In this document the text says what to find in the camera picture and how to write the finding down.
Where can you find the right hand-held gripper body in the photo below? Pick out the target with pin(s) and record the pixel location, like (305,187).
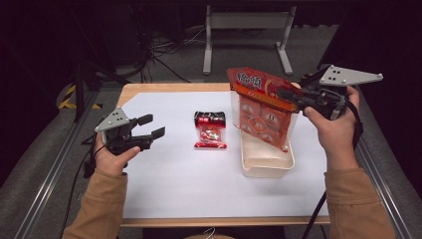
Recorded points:
(341,77)

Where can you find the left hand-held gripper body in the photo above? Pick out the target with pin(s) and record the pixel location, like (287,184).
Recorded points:
(114,121)

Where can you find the large orange snack packet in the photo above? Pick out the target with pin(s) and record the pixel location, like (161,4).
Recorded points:
(262,116)

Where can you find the white plastic divided container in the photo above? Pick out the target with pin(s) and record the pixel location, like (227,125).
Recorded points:
(265,162)

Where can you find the person's left hand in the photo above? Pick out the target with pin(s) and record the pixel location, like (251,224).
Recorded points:
(112,162)

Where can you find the person's right hand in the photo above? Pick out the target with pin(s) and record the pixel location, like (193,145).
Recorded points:
(338,139)

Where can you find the white table mat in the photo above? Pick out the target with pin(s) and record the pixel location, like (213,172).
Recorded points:
(179,179)

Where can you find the yellow black hazard tape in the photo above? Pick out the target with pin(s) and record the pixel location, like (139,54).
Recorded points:
(68,99)

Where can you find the small red black snack packet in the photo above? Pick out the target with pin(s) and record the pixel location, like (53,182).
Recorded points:
(210,132)

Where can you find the grey metal stand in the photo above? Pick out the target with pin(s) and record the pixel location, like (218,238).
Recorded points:
(249,20)

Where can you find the aluminium rail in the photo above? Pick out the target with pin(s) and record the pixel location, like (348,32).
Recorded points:
(381,186)
(49,186)

